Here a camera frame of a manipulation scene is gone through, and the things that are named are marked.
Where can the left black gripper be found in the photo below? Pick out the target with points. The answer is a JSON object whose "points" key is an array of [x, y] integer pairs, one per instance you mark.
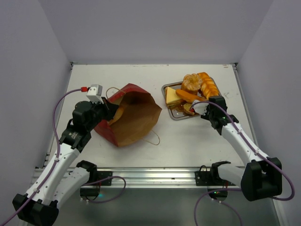
{"points": [[110, 108]]}

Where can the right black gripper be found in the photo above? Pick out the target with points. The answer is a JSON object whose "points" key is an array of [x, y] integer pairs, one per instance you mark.
{"points": [[209, 112]]}

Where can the oval brown fake loaf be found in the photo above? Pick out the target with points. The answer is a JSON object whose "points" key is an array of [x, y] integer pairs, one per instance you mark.
{"points": [[117, 115]]}

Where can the twisted fake bread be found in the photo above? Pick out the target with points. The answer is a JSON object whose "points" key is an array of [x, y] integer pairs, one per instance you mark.
{"points": [[208, 87]]}

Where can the round fake bread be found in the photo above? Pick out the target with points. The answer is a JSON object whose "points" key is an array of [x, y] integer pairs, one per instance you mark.
{"points": [[191, 83], [187, 109]]}

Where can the red paper bag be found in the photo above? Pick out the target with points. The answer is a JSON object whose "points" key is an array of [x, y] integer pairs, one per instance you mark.
{"points": [[138, 120]]}

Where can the long orange fake bread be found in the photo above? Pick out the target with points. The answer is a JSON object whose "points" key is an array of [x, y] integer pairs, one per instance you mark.
{"points": [[188, 97]]}

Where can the triangular fake sandwich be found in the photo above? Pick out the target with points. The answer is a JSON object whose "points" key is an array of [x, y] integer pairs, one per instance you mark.
{"points": [[171, 97]]}

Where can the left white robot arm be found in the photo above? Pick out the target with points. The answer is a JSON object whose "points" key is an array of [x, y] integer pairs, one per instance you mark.
{"points": [[41, 203]]}

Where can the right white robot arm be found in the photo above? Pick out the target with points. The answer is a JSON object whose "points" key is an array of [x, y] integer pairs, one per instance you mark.
{"points": [[260, 178]]}

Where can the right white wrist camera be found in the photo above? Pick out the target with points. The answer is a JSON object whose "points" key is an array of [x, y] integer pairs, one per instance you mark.
{"points": [[199, 107]]}

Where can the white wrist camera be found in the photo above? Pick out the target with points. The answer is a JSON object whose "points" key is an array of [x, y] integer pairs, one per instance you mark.
{"points": [[94, 93], [199, 107]]}

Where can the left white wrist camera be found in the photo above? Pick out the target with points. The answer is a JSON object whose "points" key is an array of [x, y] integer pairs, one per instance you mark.
{"points": [[94, 93]]}

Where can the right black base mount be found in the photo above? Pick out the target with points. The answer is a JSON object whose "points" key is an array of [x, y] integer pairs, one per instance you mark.
{"points": [[208, 176]]}

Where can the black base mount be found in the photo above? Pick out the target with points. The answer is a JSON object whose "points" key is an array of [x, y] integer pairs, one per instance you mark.
{"points": [[94, 175], [208, 176]]}

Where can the aluminium frame rail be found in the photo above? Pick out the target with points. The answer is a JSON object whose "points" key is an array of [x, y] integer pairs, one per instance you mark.
{"points": [[141, 177]]}

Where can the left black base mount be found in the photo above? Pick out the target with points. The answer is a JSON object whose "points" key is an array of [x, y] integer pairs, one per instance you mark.
{"points": [[94, 175]]}

